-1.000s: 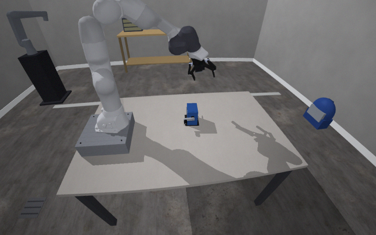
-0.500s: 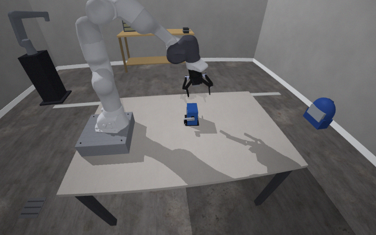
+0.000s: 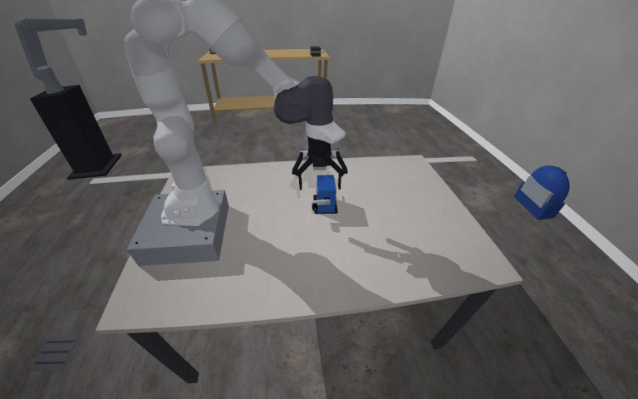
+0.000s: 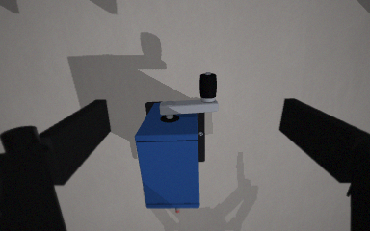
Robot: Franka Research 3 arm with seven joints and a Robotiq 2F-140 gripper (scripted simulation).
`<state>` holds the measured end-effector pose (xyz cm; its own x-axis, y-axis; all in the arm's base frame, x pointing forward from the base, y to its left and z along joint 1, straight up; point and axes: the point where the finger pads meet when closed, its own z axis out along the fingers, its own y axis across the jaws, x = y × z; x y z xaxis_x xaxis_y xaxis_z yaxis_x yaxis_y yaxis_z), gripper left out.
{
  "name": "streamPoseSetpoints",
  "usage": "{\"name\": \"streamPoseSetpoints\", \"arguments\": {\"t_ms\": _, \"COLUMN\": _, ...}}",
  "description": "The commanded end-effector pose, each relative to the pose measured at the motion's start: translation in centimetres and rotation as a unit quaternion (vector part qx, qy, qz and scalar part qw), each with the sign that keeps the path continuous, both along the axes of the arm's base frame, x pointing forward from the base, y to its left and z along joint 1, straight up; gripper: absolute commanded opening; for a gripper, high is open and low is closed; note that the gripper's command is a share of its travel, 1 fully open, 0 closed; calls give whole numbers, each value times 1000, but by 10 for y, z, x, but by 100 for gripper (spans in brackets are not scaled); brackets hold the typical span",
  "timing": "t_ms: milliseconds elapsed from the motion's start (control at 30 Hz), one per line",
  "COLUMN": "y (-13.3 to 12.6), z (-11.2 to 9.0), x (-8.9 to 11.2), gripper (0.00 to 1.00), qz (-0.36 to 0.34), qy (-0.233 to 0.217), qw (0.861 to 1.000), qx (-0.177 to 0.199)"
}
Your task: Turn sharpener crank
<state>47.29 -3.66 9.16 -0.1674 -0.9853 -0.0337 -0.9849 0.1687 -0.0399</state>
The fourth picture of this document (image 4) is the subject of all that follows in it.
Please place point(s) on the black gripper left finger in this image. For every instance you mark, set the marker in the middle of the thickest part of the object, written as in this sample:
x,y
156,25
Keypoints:
x,y
34,163

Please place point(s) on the blue pencil sharpener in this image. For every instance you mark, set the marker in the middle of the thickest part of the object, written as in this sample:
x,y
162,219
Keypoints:
x,y
170,143

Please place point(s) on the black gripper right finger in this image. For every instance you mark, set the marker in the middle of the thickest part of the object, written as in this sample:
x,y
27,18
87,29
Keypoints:
x,y
338,147

